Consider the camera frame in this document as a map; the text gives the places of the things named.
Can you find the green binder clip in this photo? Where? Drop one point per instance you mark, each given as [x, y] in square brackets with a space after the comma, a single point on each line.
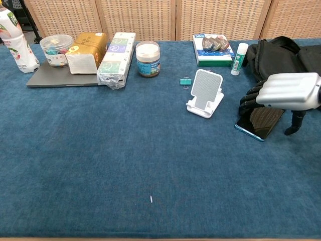
[185, 81]

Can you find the black fabric backpack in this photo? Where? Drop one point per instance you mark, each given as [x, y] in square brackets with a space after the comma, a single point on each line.
[276, 57]

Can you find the correction tape blister pack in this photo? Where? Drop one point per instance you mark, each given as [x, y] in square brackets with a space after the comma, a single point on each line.
[213, 55]

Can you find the grey closed laptop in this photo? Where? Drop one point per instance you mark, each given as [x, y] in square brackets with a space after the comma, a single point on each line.
[50, 77]

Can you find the white folding phone stand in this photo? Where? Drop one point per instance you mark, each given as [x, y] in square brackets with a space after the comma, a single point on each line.
[206, 85]

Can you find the black smartphone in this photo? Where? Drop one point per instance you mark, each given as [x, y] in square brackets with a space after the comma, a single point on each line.
[260, 125]

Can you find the long plastic-wrapped tissue pack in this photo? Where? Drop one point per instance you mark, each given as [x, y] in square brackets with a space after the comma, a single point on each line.
[115, 62]

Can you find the black tripod leg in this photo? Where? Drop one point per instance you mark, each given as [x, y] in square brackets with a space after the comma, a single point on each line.
[31, 25]

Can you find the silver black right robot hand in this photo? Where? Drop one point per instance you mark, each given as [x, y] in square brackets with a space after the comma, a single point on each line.
[288, 91]

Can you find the woven rattan folding screen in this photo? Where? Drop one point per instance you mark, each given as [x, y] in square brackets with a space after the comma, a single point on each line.
[140, 17]

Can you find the gold tissue pack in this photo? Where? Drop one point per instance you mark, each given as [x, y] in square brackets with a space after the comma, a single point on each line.
[87, 47]

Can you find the clear tub of colourful clips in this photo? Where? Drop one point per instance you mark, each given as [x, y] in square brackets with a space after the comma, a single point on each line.
[54, 50]

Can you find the brown-filled jar blue label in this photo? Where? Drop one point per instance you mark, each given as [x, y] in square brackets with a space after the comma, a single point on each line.
[148, 67]

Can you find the white glue stick green label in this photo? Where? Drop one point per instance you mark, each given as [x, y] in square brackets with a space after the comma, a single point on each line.
[238, 60]

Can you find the blue table cloth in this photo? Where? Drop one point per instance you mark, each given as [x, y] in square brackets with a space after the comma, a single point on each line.
[125, 150]

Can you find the white drink bottle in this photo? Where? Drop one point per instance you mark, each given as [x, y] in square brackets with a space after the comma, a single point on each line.
[17, 50]

